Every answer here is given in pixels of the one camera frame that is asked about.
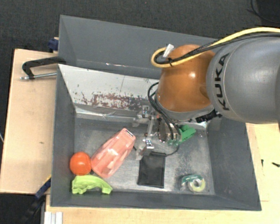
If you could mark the light green plastic cutter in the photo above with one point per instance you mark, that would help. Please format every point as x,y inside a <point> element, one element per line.
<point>86,184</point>

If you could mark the black cylinder on white bracket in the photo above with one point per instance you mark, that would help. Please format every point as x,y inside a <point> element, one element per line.
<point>204,117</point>

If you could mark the black flat pouch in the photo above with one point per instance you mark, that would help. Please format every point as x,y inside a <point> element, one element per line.
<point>152,170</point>

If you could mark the orange ball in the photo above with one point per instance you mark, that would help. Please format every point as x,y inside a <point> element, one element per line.
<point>80,163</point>

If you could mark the brown cardboard board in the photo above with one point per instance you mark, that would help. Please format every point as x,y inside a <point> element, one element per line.
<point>27,127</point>

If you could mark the small black screw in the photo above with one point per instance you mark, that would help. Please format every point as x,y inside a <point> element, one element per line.
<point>276,164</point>

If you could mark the green tape roll dispenser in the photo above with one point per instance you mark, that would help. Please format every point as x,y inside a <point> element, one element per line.
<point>194,183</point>

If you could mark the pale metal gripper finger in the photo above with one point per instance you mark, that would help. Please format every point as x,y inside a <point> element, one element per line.
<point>147,144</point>
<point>143,115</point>

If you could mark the pink translucent plastic bottle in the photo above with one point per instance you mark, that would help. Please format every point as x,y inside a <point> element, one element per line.
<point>112,154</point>

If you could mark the grey metal bin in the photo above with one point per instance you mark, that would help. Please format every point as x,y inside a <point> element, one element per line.
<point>189,158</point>

